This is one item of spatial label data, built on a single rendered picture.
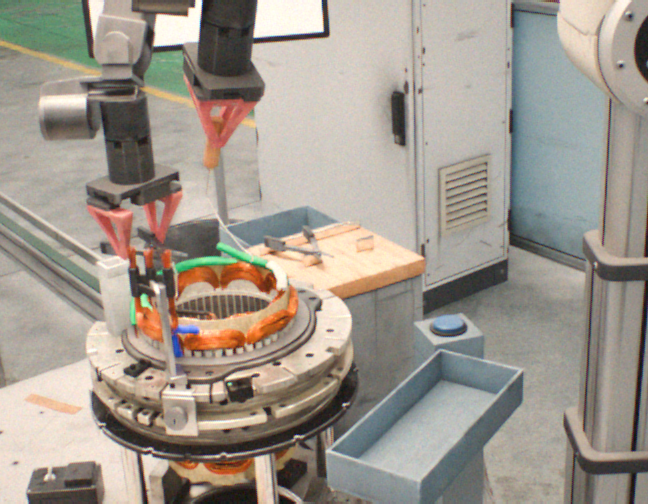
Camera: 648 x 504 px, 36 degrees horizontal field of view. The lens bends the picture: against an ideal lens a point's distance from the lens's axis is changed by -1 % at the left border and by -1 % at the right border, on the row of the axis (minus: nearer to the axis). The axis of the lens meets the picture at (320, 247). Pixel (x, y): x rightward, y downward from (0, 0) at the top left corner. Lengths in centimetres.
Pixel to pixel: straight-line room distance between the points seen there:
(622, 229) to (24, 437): 99
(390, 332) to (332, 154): 238
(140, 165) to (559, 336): 253
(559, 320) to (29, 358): 189
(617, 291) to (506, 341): 235
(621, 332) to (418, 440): 28
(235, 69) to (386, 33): 240
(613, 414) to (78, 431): 85
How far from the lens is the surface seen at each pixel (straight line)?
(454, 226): 365
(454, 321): 132
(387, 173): 358
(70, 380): 183
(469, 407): 117
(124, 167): 123
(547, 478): 285
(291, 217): 168
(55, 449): 164
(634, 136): 114
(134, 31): 121
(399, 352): 150
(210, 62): 105
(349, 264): 145
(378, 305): 144
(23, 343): 381
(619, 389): 126
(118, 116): 121
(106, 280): 121
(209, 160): 114
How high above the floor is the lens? 163
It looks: 22 degrees down
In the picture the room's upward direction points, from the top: 3 degrees counter-clockwise
